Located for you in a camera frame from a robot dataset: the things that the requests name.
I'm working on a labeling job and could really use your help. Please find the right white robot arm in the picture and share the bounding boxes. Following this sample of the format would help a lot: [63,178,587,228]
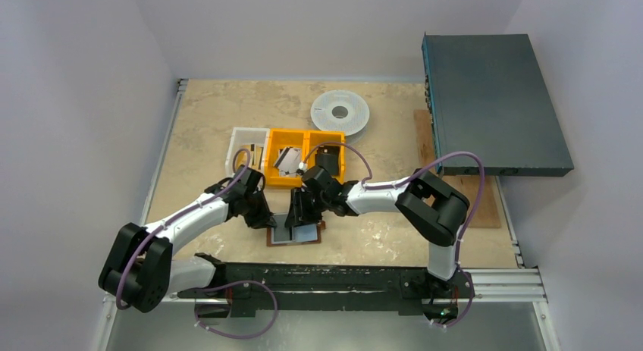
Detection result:
[284,165,469,296]

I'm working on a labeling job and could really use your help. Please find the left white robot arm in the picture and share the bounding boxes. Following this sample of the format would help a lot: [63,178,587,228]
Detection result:
[98,165,274,312]

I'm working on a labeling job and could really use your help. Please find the tan cards in white bin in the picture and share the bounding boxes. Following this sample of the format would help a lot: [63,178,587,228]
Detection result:
[242,144,264,171]

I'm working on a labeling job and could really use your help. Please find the stack of silver cards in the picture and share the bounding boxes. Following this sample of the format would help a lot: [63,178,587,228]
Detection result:
[273,146,301,177]

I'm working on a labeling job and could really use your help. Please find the white plastic bin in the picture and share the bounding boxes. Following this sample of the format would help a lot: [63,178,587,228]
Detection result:
[225,127,270,177]

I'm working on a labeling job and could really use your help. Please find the orange double plastic bin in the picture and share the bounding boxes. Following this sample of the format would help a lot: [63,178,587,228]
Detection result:
[263,129,347,189]

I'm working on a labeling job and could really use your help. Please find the grey filament spool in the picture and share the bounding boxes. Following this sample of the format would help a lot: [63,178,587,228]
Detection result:
[310,89,370,136]

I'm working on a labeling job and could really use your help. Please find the wooden board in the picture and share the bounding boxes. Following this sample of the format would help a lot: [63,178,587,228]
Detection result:
[413,109,502,228]

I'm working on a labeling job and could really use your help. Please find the dark blue flat box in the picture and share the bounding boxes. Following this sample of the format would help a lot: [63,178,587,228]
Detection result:
[422,34,574,177]

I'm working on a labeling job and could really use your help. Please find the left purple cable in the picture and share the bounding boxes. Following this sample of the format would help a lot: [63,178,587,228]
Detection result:
[114,147,252,311]

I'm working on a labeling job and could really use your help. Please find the purple cable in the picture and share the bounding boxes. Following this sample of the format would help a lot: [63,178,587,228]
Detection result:
[301,141,486,267]
[114,147,252,311]

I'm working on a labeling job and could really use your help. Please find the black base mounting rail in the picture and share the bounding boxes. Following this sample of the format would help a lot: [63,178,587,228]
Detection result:
[178,255,475,321]

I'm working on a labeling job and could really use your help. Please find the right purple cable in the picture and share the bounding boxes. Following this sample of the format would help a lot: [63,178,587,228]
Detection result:
[301,141,486,267]

